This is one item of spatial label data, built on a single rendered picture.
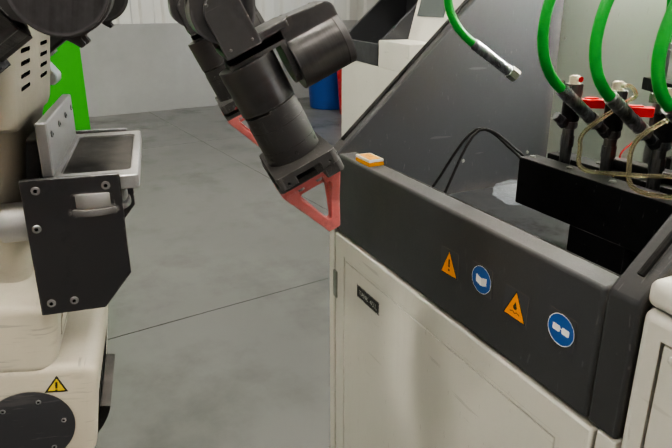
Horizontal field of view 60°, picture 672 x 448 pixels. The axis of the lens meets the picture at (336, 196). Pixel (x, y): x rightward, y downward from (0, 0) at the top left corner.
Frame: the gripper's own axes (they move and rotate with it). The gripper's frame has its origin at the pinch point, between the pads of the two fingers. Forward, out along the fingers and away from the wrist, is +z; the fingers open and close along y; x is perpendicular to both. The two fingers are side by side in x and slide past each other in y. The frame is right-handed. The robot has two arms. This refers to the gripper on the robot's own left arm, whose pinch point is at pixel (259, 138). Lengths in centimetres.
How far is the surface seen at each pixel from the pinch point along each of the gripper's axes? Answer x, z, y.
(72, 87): 71, -3, 282
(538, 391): -12, 29, -52
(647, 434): -16, 26, -65
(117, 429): 77, 74, 56
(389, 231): -10.9, 20.0, -16.6
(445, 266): -13.2, 20.5, -32.3
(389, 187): -14.1, 13.1, -16.1
